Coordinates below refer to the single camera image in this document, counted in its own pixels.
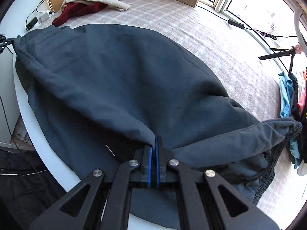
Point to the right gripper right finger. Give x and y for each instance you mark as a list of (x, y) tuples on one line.
[(204, 199)]

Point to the white power strip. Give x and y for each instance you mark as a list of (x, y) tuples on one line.
[(45, 15)]

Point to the black jacket with zippers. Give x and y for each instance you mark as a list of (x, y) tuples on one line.
[(27, 188)]

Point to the black power adapter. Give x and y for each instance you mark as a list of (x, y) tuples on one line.
[(31, 24)]

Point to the pink garment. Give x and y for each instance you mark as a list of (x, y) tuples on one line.
[(302, 93)]

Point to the dark red garment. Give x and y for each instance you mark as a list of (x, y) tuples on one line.
[(78, 8)]

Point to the light blue garment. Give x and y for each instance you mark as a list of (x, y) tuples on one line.
[(285, 88)]

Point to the pink plaid table cloth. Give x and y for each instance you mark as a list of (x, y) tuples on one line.
[(231, 53)]

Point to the dark grey trousers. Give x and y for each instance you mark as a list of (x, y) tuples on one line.
[(102, 91)]

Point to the black garment with yellow stripes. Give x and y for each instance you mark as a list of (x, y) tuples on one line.
[(298, 97)]

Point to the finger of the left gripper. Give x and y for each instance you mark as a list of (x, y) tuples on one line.
[(4, 42)]

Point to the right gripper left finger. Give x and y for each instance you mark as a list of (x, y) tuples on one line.
[(101, 200)]

